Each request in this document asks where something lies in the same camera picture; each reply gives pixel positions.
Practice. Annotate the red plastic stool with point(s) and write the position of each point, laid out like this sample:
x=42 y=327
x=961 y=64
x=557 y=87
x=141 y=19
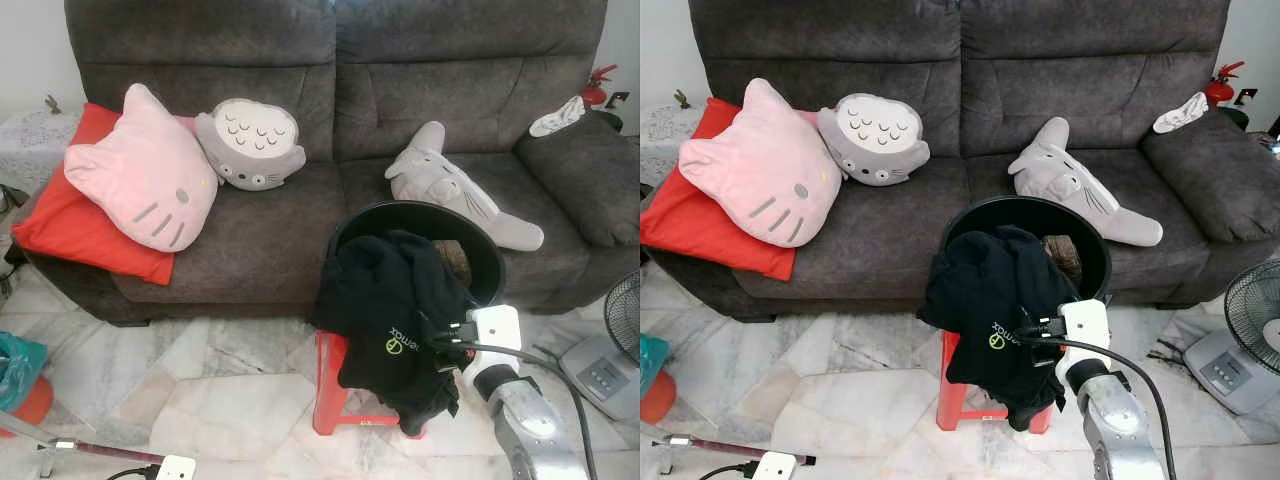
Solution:
x=950 y=385
x=328 y=390

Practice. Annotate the white lace covered side table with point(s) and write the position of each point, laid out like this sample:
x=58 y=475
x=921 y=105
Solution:
x=665 y=140
x=30 y=150

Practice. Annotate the black plastic bucket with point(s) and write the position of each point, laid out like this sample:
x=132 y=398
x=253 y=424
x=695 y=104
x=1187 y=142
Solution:
x=400 y=215
x=1010 y=210

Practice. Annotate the grey round owl cushion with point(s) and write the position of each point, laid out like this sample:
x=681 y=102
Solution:
x=875 y=140
x=250 y=145

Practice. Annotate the white sock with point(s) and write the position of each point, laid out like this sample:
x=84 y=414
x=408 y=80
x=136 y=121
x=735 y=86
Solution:
x=1180 y=115
x=557 y=120

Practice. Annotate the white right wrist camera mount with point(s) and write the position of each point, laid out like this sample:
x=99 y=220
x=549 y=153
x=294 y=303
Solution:
x=1088 y=322
x=497 y=330

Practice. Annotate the dark grey fabric sofa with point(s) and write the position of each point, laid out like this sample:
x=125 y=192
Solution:
x=470 y=60
x=1090 y=60

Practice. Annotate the pink cat face cushion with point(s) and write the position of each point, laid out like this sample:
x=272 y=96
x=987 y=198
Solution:
x=135 y=170
x=760 y=170

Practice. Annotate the red cushion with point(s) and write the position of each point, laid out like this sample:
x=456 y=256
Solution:
x=70 y=230
x=700 y=225

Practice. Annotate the black shirt green print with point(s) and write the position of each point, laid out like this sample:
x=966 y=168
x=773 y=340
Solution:
x=385 y=300
x=990 y=300

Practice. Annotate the brown garment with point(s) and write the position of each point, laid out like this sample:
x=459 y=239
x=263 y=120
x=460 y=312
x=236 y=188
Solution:
x=455 y=262
x=1063 y=258

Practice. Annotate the red fire extinguisher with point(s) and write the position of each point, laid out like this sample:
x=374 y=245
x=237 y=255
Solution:
x=1218 y=90
x=595 y=93

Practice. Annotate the red bucket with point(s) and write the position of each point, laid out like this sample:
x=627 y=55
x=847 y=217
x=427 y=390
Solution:
x=30 y=410
x=658 y=400

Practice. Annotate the black fan grey base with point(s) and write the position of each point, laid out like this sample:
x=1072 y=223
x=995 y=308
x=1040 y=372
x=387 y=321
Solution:
x=1225 y=375
x=600 y=375

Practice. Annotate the grey long eared plush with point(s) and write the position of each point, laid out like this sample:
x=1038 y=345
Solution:
x=440 y=180
x=1060 y=175

